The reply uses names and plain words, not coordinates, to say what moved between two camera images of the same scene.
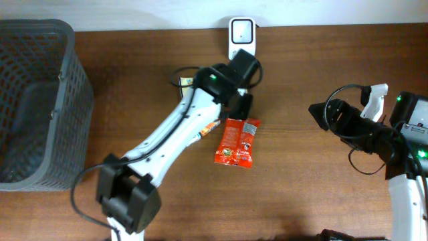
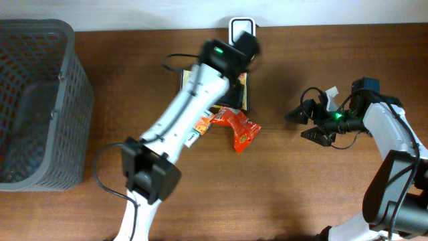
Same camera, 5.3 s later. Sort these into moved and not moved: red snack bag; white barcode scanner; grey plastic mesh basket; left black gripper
Moved: red snack bag; left black gripper
Not moved: grey plastic mesh basket; white barcode scanner
